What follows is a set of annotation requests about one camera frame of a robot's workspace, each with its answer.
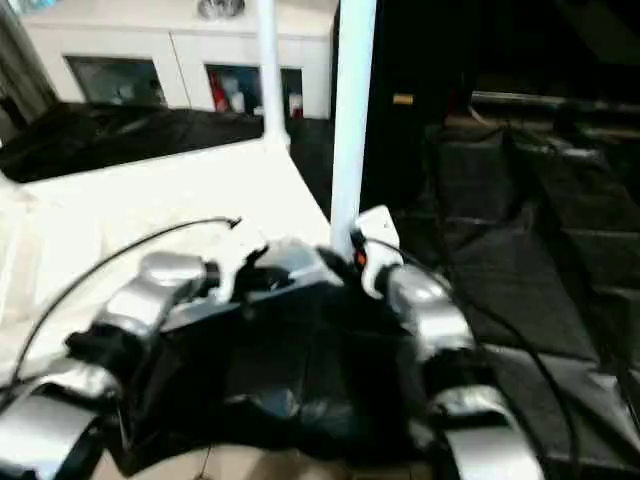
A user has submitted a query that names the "white plastic table leg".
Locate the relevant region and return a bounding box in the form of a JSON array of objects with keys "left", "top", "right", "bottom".
[
  {"left": 255, "top": 0, "right": 292, "bottom": 151},
  {"left": 327, "top": 0, "right": 380, "bottom": 256}
]

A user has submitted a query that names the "white plastic table top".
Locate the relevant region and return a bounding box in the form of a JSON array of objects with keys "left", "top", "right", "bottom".
[{"left": 0, "top": 138, "right": 346, "bottom": 391}]

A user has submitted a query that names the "black plastic mat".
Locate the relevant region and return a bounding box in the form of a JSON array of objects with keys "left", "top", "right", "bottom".
[{"left": 0, "top": 100, "right": 640, "bottom": 476}]

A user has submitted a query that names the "white glass-door cabinet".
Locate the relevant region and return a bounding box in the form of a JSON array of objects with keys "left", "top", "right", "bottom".
[{"left": 20, "top": 0, "right": 336, "bottom": 119}]

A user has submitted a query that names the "silver metal bar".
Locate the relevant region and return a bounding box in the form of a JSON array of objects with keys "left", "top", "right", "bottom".
[{"left": 470, "top": 92, "right": 640, "bottom": 116}]

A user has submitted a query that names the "grey curtain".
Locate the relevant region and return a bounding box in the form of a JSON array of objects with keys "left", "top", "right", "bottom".
[{"left": 0, "top": 0, "right": 56, "bottom": 116}]

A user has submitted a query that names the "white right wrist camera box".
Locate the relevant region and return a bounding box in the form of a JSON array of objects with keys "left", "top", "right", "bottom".
[{"left": 352, "top": 205, "right": 403, "bottom": 299}]

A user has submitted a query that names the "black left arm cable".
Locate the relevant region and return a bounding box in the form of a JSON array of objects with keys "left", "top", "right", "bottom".
[{"left": 8, "top": 216, "right": 243, "bottom": 393}]

